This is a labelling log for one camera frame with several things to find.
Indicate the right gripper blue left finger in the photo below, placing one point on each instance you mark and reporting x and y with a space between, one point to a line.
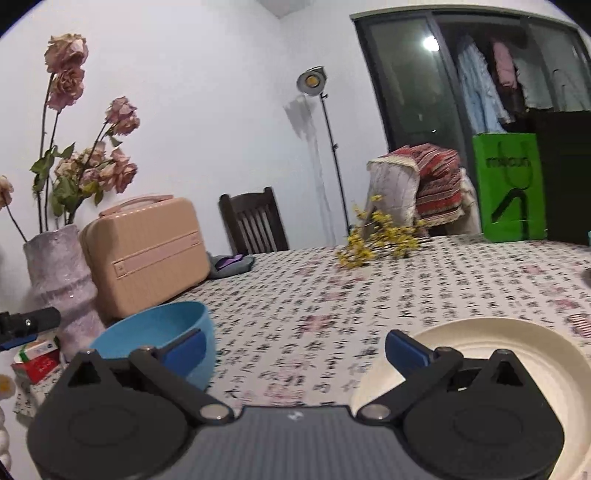
184 354

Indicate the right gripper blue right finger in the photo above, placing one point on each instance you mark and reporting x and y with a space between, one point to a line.
406 354

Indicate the blue bowl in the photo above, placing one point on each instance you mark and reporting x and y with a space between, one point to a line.
157 327

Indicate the cream plate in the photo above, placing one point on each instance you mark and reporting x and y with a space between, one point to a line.
503 399

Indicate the red green small box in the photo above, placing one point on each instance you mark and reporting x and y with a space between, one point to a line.
34 361

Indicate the pink glitter vase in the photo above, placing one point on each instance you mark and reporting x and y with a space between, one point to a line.
60 278

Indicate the grey purple pouch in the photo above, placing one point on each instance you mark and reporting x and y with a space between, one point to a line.
224 266

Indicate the calligraphy print tablecloth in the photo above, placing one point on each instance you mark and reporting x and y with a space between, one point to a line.
298 332

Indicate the pink small suitcase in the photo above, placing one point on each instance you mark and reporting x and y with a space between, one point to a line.
144 252

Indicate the yellow flower branch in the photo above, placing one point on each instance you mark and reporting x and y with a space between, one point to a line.
376 236

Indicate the dark wooden chair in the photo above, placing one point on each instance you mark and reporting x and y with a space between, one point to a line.
252 223

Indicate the dried pink roses bouquet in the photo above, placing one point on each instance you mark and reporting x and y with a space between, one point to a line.
71 168

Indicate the chair draped with patterned blankets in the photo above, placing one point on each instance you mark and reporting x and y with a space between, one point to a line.
422 186

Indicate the green paper shopping bag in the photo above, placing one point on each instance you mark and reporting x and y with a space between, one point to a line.
510 187

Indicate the light blue hanging shirt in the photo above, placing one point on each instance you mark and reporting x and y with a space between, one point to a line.
484 107

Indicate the black paper bag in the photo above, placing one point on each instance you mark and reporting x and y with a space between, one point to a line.
564 146

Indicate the pink hanging garment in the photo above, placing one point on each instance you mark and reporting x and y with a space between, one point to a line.
505 67

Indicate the white hanging garment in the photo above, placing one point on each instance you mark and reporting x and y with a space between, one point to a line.
570 88

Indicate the black sliding door frame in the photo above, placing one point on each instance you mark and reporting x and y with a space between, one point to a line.
411 55

